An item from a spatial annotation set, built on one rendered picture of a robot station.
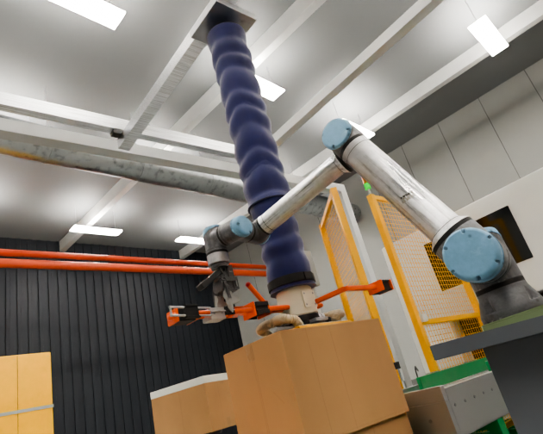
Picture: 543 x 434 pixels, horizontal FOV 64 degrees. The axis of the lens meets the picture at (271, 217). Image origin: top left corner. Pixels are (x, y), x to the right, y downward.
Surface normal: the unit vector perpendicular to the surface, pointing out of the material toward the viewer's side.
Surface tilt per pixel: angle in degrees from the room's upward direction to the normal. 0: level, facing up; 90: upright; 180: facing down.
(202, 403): 90
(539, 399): 90
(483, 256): 97
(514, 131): 90
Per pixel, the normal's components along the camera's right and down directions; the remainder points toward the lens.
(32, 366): 0.68, -0.43
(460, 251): -0.51, -0.10
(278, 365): -0.77, -0.07
